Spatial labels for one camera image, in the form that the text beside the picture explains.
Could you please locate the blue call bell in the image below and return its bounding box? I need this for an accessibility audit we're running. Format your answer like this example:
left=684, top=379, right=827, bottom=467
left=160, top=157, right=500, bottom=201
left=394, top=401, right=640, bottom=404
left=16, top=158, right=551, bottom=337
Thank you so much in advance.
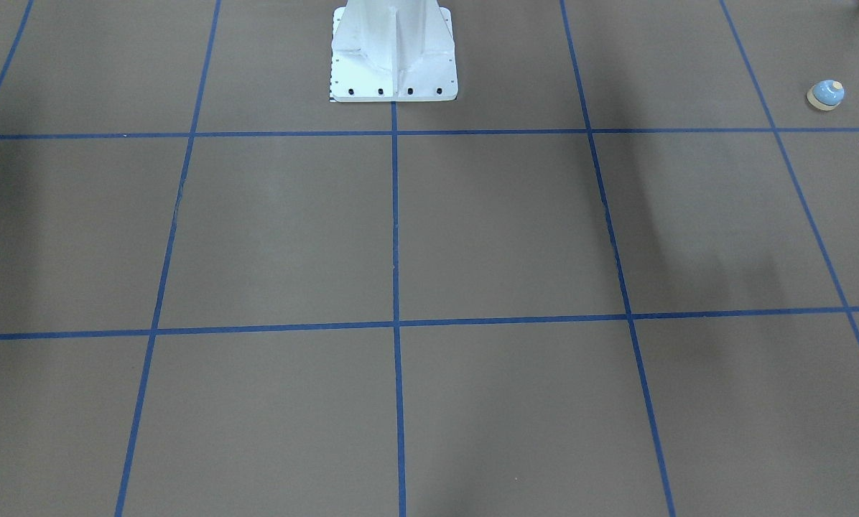
left=806, top=80, right=845, bottom=111

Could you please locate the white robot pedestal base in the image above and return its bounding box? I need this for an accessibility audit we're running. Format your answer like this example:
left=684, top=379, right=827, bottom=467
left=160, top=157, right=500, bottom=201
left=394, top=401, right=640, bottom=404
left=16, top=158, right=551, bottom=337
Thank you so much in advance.
left=329, top=1, right=459, bottom=103

